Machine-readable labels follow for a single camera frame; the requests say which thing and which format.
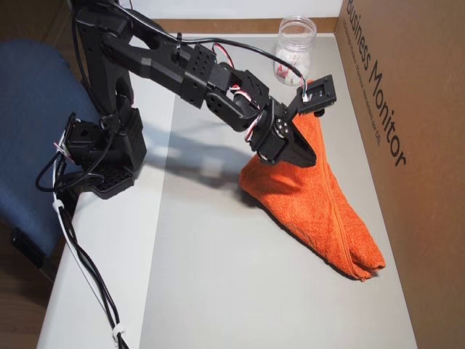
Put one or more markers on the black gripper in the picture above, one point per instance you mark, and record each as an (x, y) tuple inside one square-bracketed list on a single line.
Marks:
[(277, 142)]

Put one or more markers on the orange terry towel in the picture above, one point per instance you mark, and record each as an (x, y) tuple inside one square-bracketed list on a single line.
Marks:
[(312, 203)]

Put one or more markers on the white and red jar contents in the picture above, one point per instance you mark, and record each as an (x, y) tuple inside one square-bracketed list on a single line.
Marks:
[(290, 71)]

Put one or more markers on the clear plastic jar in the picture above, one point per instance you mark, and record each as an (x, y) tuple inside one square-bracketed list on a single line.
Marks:
[(296, 40)]

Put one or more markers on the cardboard monitor box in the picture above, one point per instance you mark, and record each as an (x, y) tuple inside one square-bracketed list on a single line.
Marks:
[(417, 218)]

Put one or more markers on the brown back board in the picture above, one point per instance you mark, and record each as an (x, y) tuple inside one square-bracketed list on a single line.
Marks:
[(225, 26)]

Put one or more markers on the blue office chair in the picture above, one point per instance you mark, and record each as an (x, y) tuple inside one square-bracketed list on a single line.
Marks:
[(32, 127)]

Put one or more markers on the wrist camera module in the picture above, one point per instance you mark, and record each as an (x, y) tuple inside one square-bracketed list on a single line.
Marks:
[(316, 94)]

